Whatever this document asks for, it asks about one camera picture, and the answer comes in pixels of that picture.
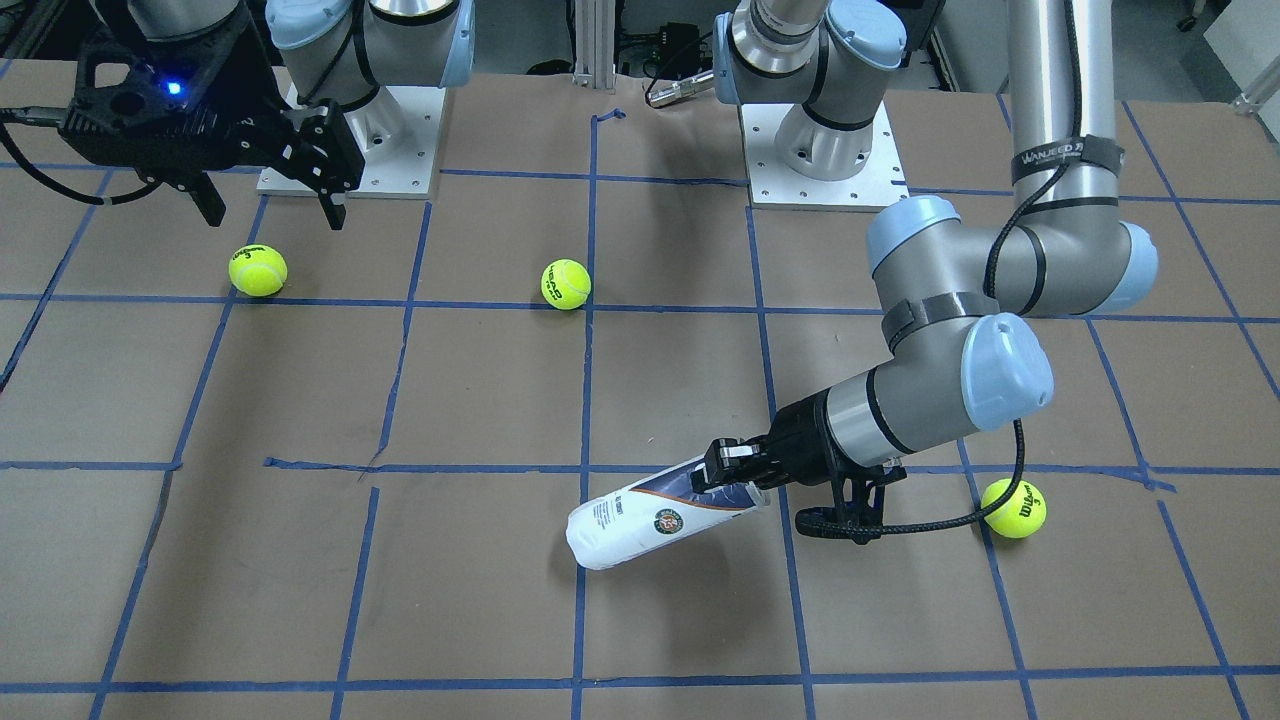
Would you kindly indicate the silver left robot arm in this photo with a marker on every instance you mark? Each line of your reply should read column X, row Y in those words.
column 956, row 300

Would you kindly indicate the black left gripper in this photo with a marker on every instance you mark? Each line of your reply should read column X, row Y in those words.
column 800, row 430

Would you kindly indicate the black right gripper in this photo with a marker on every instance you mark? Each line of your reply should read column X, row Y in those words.
column 322, row 147

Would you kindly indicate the yellow tennis ball centre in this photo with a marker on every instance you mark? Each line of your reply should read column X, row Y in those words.
column 565, row 284

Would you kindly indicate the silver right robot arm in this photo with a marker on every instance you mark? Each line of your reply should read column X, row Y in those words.
column 345, row 51

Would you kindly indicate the yellow tennis ball by base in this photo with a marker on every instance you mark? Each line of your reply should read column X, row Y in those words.
column 257, row 270

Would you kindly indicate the metal torch on floor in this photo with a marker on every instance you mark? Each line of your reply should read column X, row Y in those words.
column 680, row 90

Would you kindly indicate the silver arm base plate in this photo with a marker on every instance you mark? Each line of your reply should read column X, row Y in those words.
column 794, row 164
column 399, row 133

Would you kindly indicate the aluminium frame post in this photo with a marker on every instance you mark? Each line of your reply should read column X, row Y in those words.
column 594, row 41

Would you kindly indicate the white tennis ball can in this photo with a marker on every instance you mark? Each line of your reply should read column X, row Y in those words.
column 653, row 512

